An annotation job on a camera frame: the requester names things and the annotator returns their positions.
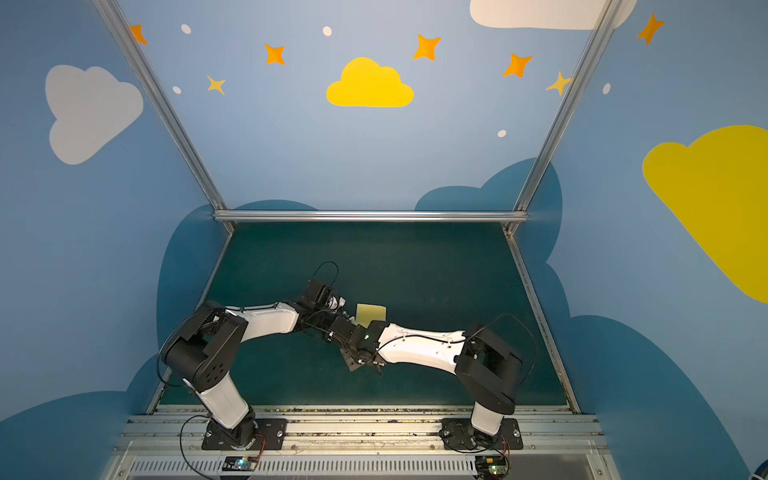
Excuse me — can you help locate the left aluminium frame post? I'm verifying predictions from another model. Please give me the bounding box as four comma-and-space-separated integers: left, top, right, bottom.
92, 0, 228, 213

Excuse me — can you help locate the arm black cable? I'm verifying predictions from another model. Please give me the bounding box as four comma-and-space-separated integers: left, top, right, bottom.
155, 260, 340, 480
434, 313, 538, 466

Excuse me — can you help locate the front aluminium rail bed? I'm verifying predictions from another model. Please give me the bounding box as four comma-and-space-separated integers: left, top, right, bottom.
101, 405, 620, 479

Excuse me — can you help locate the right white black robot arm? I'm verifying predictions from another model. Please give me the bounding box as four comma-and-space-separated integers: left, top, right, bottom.
324, 316, 525, 440

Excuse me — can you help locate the left green circuit board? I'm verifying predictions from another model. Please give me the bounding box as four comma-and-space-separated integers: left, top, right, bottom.
222, 456, 260, 472

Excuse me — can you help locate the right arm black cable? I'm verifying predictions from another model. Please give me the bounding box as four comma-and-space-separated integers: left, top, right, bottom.
434, 313, 538, 466

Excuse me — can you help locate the yellow square paper sheet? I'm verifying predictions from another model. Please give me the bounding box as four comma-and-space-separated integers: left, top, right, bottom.
355, 303, 387, 328

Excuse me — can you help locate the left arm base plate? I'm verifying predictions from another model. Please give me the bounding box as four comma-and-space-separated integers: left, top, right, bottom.
201, 418, 287, 451

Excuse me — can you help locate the aluminium frame post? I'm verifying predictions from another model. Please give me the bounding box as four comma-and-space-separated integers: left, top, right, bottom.
504, 0, 623, 239
92, 0, 228, 213

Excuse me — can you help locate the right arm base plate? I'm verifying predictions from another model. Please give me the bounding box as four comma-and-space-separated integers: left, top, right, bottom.
438, 418, 524, 453

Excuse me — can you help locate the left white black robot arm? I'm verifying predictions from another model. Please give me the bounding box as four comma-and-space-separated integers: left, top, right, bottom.
159, 302, 349, 450

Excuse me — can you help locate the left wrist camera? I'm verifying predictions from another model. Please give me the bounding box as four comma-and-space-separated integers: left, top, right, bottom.
302, 279, 346, 311

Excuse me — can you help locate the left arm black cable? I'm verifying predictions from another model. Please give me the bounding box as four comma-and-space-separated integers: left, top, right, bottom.
155, 260, 340, 480

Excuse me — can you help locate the green circuit board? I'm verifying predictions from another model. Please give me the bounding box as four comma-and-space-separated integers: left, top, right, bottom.
475, 456, 509, 480
222, 456, 260, 472

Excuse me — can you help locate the rear aluminium frame crossbar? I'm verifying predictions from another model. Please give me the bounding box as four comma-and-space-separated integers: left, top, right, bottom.
214, 210, 528, 223

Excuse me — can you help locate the right green circuit board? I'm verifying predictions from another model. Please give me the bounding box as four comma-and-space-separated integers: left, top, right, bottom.
475, 456, 509, 480

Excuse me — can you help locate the right aluminium frame post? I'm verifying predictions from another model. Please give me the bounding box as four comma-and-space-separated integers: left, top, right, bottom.
504, 0, 623, 239

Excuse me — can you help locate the white slotted cable duct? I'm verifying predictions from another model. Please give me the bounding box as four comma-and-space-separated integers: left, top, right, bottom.
129, 455, 477, 478

